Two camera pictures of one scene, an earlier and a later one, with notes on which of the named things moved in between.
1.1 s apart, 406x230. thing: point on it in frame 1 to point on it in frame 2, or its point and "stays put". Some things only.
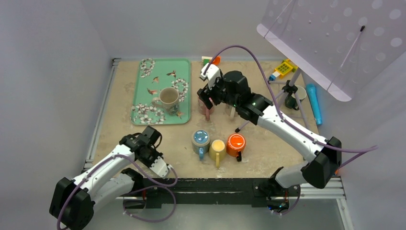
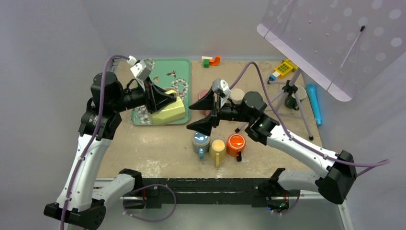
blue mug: (200, 143) stays put
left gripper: (156, 154) to (154, 97)
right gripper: (206, 93) to (204, 126)
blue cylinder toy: (311, 91) stays put
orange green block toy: (207, 60) stays put
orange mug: (236, 143) stays put
